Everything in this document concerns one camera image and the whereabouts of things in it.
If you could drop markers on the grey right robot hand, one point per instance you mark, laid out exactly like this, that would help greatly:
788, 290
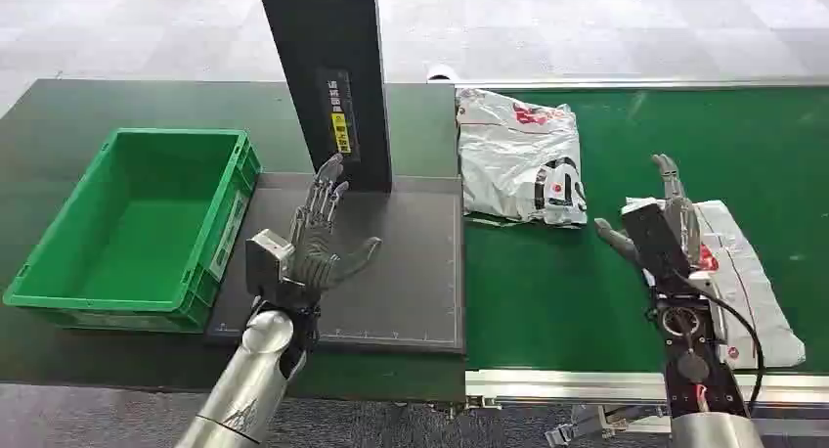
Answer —
677, 228

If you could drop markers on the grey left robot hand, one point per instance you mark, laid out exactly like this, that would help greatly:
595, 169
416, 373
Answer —
313, 254

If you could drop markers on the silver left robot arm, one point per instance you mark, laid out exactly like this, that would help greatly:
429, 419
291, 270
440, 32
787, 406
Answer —
252, 383

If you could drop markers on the black and silver right robot arm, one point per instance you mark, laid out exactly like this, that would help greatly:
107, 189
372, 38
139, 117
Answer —
702, 374

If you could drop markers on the dark grey weighing platform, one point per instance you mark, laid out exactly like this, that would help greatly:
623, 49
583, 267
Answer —
395, 270

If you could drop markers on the white label on crate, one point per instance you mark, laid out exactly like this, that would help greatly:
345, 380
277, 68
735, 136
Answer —
228, 234

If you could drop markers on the flat white parcel bag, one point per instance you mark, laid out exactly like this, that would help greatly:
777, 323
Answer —
745, 289

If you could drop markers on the green conveyor belt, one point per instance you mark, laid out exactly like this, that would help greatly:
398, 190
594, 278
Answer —
583, 289

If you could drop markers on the black and yellow column label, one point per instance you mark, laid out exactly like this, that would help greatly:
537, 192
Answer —
340, 116

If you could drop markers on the crumpled white parcel bag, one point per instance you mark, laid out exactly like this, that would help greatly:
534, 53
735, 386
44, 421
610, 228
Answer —
518, 156

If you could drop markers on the green plastic crate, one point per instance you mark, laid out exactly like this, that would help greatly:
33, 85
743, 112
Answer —
139, 234

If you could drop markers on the black upright scanner column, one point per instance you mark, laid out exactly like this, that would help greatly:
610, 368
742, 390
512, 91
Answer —
330, 76

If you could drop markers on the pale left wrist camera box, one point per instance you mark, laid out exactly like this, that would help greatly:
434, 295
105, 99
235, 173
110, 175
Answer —
267, 260

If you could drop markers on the silver conveyor frame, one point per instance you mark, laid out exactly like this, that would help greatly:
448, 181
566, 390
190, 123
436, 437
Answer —
583, 387

